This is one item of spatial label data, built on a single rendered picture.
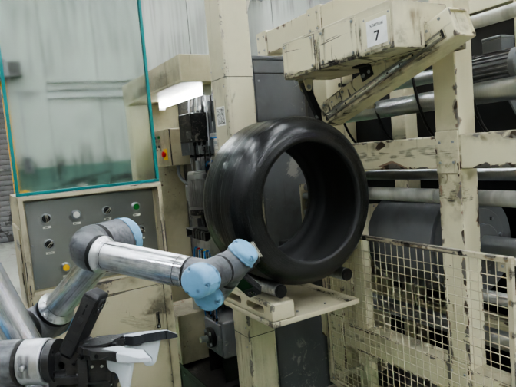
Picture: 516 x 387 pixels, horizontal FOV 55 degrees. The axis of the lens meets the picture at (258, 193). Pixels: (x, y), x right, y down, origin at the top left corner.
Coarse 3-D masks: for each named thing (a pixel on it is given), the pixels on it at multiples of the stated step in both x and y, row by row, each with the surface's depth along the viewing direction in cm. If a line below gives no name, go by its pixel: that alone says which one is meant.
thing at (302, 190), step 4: (300, 184) 224; (304, 184) 225; (300, 188) 224; (304, 188) 224; (300, 192) 225; (304, 192) 225; (300, 196) 225; (304, 196) 223; (300, 200) 225; (304, 200) 226; (304, 204) 226; (304, 208) 226; (304, 212) 224; (304, 216) 226; (356, 248) 218
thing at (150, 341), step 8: (128, 336) 86; (136, 336) 86; (144, 336) 87; (152, 336) 87; (160, 336) 88; (168, 336) 88; (176, 336) 89; (128, 344) 86; (136, 344) 86; (144, 344) 87; (152, 344) 88; (152, 352) 88; (152, 360) 88
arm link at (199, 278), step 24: (72, 240) 128; (96, 240) 124; (96, 264) 123; (120, 264) 119; (144, 264) 116; (168, 264) 114; (192, 264) 110; (216, 264) 112; (192, 288) 108; (216, 288) 110
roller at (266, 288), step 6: (252, 276) 177; (258, 276) 175; (258, 282) 171; (264, 282) 169; (270, 282) 167; (264, 288) 167; (270, 288) 164; (276, 288) 162; (282, 288) 162; (270, 294) 165; (276, 294) 162; (282, 294) 162
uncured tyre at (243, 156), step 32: (256, 128) 165; (288, 128) 161; (320, 128) 166; (224, 160) 164; (256, 160) 155; (320, 160) 197; (352, 160) 173; (224, 192) 158; (256, 192) 154; (320, 192) 201; (352, 192) 188; (224, 224) 159; (256, 224) 155; (320, 224) 199; (352, 224) 176; (288, 256) 160; (320, 256) 188
